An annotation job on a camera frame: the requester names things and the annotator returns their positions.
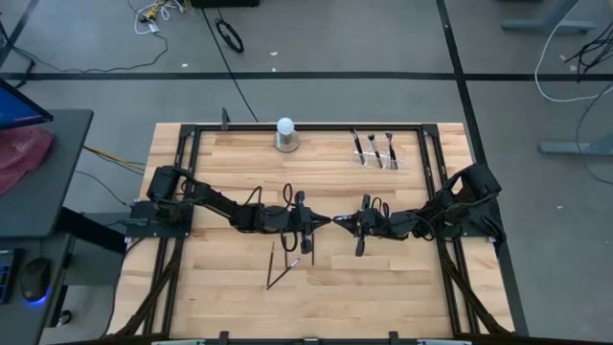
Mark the large fluffy silver-ferrule makeup brush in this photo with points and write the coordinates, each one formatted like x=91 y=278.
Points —
x=375 y=149

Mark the clear acrylic brush holder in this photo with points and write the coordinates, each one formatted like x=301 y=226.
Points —
x=401 y=160

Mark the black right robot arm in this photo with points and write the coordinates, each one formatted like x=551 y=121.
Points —
x=460 y=206

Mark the black keyboard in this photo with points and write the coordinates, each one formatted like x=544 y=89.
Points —
x=6 y=278

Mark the gray desk foot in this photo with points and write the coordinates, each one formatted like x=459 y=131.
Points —
x=574 y=148
x=546 y=26

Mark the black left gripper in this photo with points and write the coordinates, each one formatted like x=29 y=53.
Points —
x=302 y=220

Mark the medium fluffy black makeup brush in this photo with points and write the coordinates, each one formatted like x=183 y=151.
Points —
x=389 y=144

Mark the thick black makeup brush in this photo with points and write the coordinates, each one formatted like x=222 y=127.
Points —
x=355 y=136

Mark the black box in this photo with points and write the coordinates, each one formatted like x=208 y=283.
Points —
x=225 y=3

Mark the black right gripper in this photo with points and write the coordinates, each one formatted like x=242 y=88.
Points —
x=366 y=223

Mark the computer monitor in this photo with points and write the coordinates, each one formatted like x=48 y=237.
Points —
x=19 y=110

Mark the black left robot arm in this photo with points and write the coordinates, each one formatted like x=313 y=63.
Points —
x=215 y=203

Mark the black caster wheel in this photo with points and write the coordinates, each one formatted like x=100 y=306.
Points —
x=64 y=317

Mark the black aluminium table frame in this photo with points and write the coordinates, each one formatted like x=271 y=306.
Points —
x=311 y=127

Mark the white light bar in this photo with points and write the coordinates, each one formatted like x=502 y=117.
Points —
x=445 y=342

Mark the pink cloth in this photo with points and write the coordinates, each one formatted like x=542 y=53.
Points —
x=24 y=153

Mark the black computer mouse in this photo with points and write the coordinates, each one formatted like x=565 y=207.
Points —
x=36 y=278

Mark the white bulb metal table lamp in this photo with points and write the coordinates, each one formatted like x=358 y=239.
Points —
x=285 y=126

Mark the black desk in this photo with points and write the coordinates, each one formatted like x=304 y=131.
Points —
x=43 y=201

